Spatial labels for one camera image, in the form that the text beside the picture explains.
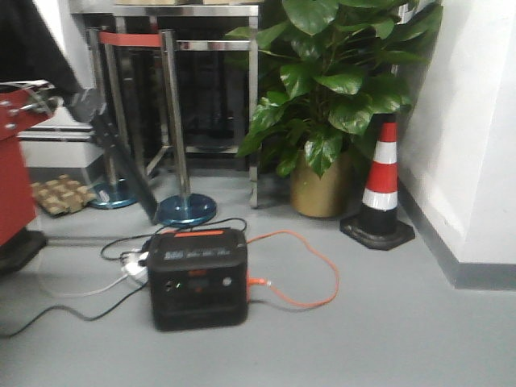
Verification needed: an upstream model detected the gold plant pot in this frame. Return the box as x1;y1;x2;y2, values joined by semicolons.
290;152;352;218

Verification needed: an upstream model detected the black portable power station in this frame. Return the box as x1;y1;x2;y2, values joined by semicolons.
146;227;248;331

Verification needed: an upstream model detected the red white traffic cone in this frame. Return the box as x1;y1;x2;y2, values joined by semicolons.
339;114;415;251

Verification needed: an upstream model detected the white power strip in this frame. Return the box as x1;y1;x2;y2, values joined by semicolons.
121;252;148;285

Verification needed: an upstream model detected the green potted plant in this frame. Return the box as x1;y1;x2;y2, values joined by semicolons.
237;1;443;176

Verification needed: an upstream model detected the cardboard egg tray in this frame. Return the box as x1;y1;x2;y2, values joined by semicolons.
31;174;97;217

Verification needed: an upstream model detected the red barrier belt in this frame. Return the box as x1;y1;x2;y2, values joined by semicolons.
98;31;161;48

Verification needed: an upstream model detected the red machine cart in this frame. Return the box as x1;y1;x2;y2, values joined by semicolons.
1;81;59;275

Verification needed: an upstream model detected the black cable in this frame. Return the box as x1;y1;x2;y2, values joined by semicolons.
0;217;249;339

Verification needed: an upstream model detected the chrome stanchion post right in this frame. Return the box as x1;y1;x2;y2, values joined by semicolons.
157;30;217;228

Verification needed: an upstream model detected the chrome stanchion post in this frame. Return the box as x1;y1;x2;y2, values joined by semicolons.
157;30;217;228
87;27;137;210

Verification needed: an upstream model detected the orange cable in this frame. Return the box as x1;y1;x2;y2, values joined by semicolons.
245;230;339;311

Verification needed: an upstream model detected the chrome stanchion post left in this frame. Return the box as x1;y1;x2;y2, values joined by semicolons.
87;27;137;210

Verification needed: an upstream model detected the stainless steel table frame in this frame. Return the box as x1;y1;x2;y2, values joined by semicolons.
68;0;263;209

